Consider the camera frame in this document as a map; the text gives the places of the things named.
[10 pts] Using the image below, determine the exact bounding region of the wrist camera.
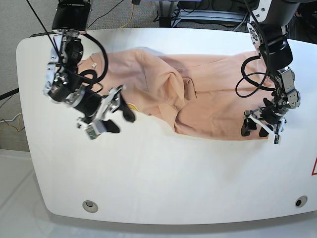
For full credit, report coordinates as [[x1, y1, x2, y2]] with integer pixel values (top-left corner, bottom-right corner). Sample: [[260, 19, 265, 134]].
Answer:
[[84, 120, 106, 140], [273, 134, 281, 144]]

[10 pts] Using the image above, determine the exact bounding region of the left table grommet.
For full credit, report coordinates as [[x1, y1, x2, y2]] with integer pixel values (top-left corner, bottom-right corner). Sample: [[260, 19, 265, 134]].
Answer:
[[82, 200, 99, 213]]

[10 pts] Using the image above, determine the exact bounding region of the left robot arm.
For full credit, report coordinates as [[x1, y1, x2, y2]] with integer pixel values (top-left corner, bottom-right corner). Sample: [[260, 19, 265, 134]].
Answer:
[[241, 0, 301, 144]]

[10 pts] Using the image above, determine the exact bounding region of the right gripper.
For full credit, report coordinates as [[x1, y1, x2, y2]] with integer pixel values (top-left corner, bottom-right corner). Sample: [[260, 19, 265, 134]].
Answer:
[[71, 85, 136, 133]]

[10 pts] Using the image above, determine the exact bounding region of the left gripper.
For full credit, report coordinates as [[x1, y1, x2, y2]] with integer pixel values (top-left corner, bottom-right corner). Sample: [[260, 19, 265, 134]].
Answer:
[[241, 105, 286, 137]]

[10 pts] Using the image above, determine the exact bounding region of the red warning sticker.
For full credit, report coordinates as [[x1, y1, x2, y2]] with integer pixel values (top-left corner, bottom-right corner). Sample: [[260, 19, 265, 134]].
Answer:
[[311, 158, 317, 176]]

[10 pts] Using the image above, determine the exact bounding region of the peach orange T-shirt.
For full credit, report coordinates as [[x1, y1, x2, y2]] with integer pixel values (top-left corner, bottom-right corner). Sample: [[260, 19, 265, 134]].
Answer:
[[93, 49, 272, 140]]

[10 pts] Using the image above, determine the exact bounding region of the metal stand base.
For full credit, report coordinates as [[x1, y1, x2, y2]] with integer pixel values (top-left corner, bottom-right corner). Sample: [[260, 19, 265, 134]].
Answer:
[[153, 0, 249, 31]]

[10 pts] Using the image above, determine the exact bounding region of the thin black overhead cable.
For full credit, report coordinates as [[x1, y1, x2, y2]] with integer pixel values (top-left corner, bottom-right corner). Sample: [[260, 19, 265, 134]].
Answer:
[[26, 0, 82, 77]]

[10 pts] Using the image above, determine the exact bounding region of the yellow cable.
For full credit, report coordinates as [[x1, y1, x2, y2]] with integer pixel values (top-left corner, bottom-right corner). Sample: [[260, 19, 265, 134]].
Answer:
[[120, 2, 136, 29]]

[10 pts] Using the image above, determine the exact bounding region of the right table grommet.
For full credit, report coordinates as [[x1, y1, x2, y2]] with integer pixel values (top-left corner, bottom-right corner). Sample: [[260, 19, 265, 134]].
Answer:
[[295, 195, 308, 208]]

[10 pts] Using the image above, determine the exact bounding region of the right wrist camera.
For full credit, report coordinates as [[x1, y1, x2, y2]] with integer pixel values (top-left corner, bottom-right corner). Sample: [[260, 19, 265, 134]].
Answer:
[[84, 120, 106, 140]]

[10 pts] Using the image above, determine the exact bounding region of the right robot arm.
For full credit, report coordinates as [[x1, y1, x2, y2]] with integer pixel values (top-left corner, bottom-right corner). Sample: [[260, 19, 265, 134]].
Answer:
[[44, 0, 136, 139]]

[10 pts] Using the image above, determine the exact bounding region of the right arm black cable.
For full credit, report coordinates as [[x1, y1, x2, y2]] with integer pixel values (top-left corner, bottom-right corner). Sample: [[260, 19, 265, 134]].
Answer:
[[74, 33, 109, 87]]

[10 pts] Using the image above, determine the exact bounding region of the table grommet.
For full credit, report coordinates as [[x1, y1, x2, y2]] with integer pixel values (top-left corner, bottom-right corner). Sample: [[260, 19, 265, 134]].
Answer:
[[295, 195, 308, 208], [82, 200, 99, 213]]

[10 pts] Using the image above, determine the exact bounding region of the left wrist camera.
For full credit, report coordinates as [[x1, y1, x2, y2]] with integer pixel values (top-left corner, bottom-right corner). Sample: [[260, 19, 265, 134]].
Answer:
[[273, 134, 281, 144]]

